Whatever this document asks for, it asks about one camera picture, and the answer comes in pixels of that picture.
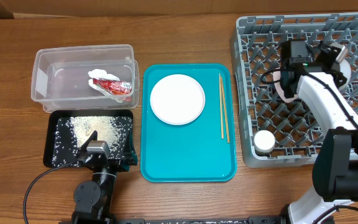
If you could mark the white napkin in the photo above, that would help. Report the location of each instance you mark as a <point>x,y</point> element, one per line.
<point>101,74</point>

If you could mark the pile of rice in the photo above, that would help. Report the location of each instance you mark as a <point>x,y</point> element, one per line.
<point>71,133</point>

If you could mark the grey dishwasher rack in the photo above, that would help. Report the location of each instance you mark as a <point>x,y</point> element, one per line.
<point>255,49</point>

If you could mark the clear plastic bin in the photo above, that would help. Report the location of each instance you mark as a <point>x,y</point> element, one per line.
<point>60,79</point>

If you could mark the red snack wrapper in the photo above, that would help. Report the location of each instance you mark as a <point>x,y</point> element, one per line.
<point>111,87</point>

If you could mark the wooden chopstick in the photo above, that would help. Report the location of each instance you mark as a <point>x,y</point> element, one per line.
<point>221,106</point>
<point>224,109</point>

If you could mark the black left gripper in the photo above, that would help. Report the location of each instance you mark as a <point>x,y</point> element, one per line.
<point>130,157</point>

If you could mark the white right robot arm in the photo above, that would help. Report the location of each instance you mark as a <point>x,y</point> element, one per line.
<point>317,78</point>

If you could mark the black rail at bottom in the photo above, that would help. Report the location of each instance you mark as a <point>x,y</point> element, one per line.
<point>259,219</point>

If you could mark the teal plastic tray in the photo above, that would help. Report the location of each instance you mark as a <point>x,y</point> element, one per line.
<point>192,152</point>

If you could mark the pink plate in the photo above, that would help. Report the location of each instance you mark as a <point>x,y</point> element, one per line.
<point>177,99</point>

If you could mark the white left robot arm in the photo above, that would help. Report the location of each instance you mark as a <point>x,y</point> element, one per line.
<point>93,197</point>

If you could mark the pink bowl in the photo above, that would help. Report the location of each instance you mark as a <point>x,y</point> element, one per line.
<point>279,90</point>

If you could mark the white plastic cup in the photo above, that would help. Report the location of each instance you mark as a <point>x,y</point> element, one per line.
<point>264,142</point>

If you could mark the black tray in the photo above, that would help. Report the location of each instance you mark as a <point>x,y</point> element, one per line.
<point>73,113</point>

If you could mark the grey bowl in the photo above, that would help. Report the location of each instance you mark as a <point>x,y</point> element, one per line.
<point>345,69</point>

